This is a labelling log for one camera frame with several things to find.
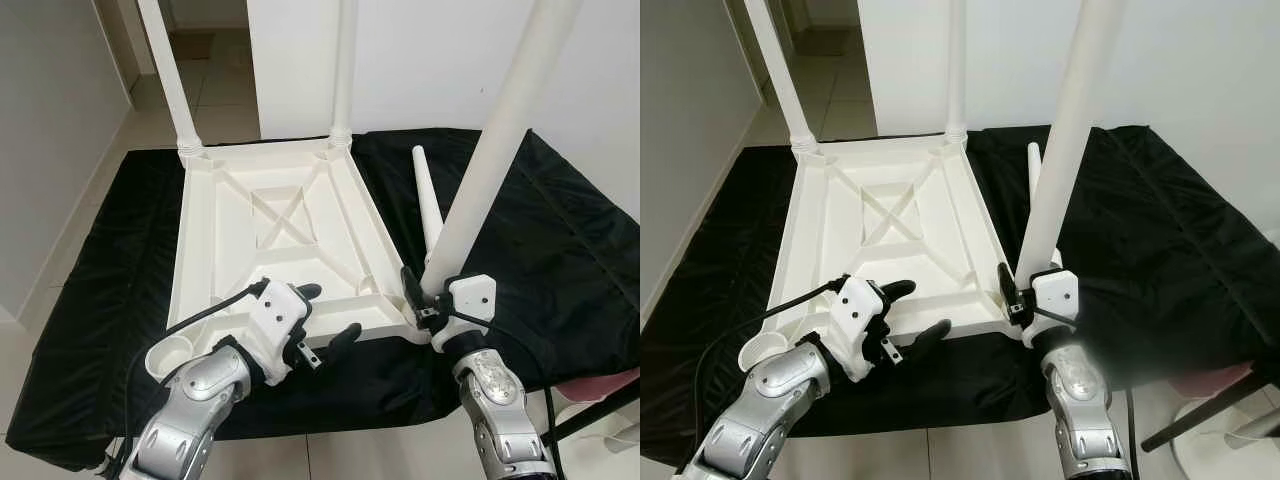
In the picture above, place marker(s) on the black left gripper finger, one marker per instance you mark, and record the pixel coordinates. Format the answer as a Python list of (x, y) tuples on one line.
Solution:
[(897, 290), (340, 341), (930, 339), (308, 292)]

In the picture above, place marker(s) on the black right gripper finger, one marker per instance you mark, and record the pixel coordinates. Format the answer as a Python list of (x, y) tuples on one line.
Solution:
[(1008, 281), (412, 286)]

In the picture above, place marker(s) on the white plastic children table top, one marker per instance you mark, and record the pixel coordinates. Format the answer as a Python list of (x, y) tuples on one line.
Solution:
[(830, 250), (230, 250)]

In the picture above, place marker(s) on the white plastic table leg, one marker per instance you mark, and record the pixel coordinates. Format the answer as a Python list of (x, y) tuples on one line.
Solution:
[(780, 80), (170, 80), (500, 130), (345, 70), (425, 190), (1034, 165), (1075, 120), (957, 70)]

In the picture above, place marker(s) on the black fabric table cloth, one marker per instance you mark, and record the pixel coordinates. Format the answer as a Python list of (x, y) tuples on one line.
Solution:
[(1160, 250), (560, 250)]

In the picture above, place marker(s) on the pink round stool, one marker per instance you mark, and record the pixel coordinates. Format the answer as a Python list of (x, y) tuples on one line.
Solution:
[(600, 387), (1210, 380)]

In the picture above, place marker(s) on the black metal pole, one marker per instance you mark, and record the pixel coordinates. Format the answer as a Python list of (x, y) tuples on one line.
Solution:
[(595, 415), (1210, 415)]

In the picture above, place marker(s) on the white round floor fan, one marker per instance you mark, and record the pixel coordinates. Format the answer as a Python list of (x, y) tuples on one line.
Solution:
[(625, 437), (1240, 445)]

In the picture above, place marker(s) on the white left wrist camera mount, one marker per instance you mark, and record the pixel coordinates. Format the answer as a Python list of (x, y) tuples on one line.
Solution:
[(860, 312), (275, 312)]

